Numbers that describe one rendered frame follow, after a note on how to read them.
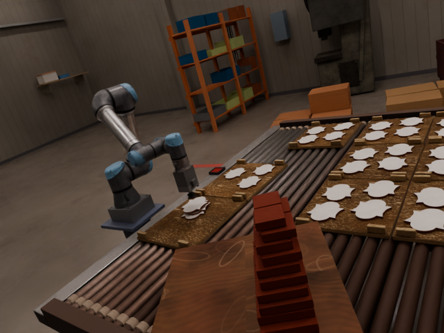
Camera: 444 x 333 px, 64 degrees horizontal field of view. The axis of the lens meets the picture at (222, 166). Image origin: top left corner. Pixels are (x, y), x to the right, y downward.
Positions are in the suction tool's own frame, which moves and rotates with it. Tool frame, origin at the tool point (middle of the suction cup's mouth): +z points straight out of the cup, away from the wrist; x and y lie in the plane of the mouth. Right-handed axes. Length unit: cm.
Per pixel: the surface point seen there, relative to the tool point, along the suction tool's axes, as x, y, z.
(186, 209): 1.6, -4.7, 4.3
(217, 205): -8.7, 5.7, 7.7
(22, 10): 899, 611, -277
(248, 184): -16.7, 26.2, 6.9
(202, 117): 283, 441, 69
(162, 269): -8.5, -40.5, 9.7
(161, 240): 3.1, -24.8, 7.7
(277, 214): -70, -58, -27
